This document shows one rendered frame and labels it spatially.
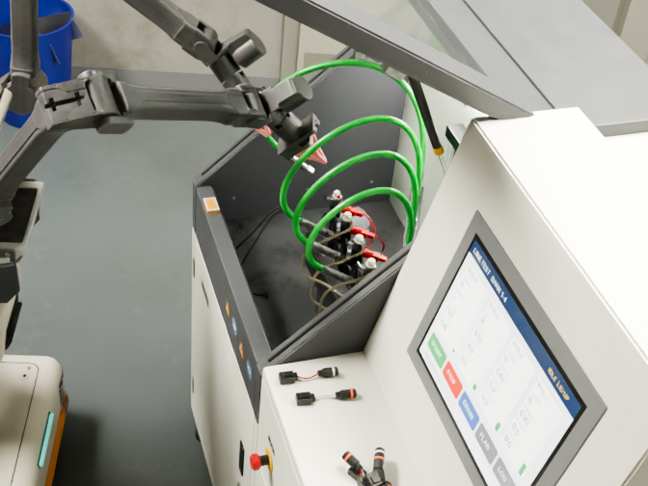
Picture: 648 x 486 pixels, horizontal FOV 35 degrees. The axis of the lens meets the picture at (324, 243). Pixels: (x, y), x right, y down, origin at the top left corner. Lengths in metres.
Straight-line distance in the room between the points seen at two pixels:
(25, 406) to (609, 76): 1.80
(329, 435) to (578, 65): 0.91
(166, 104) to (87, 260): 1.98
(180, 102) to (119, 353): 1.68
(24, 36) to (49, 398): 1.12
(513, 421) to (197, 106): 0.83
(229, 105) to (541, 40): 0.69
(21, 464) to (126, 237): 1.31
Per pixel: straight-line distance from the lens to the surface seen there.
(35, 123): 1.90
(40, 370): 3.12
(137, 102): 1.91
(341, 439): 2.04
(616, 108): 2.13
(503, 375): 1.76
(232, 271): 2.40
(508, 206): 1.77
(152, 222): 4.04
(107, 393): 3.42
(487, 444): 1.81
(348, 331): 2.15
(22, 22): 2.40
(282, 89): 2.15
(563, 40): 2.33
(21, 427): 2.99
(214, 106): 2.04
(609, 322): 1.56
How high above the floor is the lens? 2.55
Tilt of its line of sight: 40 degrees down
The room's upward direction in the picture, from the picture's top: 7 degrees clockwise
